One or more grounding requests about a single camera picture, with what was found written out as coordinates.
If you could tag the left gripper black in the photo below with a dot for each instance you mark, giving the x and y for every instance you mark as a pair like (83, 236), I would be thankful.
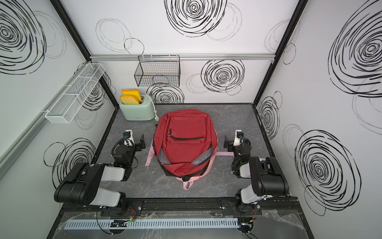
(138, 148)

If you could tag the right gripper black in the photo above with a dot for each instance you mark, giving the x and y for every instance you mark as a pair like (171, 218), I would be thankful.
(231, 144)

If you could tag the red backpack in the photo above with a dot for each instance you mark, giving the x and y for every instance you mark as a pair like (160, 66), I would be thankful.
(185, 126)

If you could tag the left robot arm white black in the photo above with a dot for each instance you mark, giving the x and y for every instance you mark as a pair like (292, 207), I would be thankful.
(81, 186)

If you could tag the mint green toaster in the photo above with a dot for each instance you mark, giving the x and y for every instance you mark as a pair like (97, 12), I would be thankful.
(141, 112)

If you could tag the front yellow toast slice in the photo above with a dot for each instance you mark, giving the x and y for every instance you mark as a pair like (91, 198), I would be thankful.
(129, 100)

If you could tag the yellow toast slice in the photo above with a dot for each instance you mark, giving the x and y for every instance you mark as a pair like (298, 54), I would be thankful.
(134, 93)
(129, 100)

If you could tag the rear yellow toast slice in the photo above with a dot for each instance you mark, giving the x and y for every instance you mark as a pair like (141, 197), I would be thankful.
(134, 93)

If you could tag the pink tape outline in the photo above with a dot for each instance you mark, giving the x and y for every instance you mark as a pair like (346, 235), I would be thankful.
(223, 154)

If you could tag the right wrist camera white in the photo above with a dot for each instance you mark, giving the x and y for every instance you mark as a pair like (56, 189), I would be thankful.
(239, 137)

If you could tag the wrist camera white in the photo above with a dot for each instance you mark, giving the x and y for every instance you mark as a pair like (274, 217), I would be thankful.
(127, 134)
(239, 137)

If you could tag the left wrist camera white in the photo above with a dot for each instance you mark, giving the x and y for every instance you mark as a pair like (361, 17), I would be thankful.
(127, 134)

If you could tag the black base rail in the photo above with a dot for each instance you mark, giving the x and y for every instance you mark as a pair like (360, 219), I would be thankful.
(227, 206)

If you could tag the black wire basket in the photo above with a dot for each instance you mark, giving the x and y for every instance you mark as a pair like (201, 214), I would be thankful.
(158, 69)

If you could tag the white slotted cable duct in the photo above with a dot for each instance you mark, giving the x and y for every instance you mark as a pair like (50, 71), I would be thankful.
(119, 224)

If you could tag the white mesh wall shelf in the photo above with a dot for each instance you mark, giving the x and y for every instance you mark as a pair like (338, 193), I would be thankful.
(85, 91)

